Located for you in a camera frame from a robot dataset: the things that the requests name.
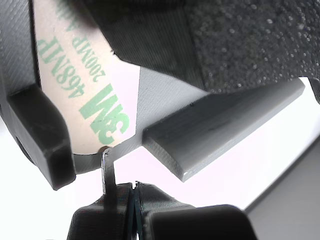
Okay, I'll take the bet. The padded gripper finger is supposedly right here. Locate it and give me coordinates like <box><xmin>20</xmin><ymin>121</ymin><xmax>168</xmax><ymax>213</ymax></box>
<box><xmin>133</xmin><ymin>181</ymin><xmax>258</xmax><ymax>240</ymax></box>

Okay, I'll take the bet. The bladed gripper finger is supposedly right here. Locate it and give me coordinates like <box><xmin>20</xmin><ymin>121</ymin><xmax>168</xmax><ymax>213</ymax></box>
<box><xmin>66</xmin><ymin>147</ymin><xmax>136</xmax><ymax>240</ymax></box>

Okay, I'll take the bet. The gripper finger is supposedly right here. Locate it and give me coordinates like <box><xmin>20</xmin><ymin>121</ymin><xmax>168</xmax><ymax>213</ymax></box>
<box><xmin>82</xmin><ymin>0</ymin><xmax>320</xmax><ymax>105</ymax></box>

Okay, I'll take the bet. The tape strip with 3M liner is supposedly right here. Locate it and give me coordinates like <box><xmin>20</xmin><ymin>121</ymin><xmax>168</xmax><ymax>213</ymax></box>
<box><xmin>31</xmin><ymin>0</ymin><xmax>141</xmax><ymax>155</ymax></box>

